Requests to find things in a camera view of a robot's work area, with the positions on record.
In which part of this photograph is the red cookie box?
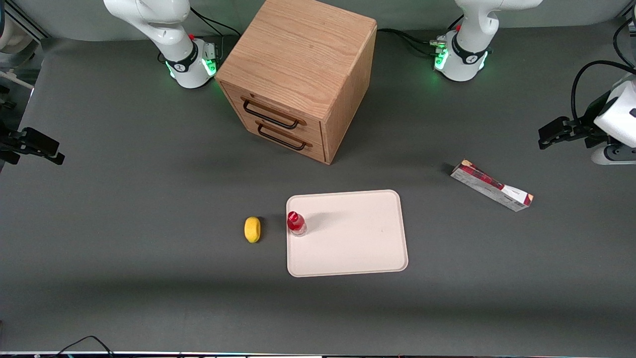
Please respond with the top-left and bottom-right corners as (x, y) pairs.
(450, 159), (534, 212)

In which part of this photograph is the beige plastic tray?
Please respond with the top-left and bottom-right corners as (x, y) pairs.
(286, 189), (409, 277)

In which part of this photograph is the white round device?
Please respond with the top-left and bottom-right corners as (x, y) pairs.
(0, 20), (21, 53)

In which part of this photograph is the yellow lemon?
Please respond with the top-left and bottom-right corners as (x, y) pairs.
(244, 216), (261, 244)

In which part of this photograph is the small red-capped bottle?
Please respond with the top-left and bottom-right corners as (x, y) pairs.
(287, 211), (307, 237)

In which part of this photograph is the wooden two-drawer cabinet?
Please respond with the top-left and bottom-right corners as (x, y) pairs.
(215, 0), (377, 165)

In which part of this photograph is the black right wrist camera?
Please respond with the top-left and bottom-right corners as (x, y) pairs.
(0, 130), (23, 165)

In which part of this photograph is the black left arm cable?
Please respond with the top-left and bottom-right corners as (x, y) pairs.
(570, 16), (636, 122)

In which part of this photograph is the aluminium frame rail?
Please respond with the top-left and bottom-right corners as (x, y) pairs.
(0, 0), (50, 40)

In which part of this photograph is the black left base cable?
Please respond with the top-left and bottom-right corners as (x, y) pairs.
(403, 39), (439, 57)
(377, 28), (438, 46)

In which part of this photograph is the black base cable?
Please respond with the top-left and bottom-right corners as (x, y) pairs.
(403, 39), (439, 57)
(190, 7), (241, 38)
(377, 28), (438, 46)

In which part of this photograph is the black cable at table edge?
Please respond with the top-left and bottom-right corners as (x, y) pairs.
(54, 336), (116, 357)

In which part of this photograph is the black right base cable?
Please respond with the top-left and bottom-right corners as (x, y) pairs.
(190, 7), (241, 38)

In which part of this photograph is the black drawer handle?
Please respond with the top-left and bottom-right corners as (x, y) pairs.
(257, 124), (311, 151)
(242, 98), (305, 130)

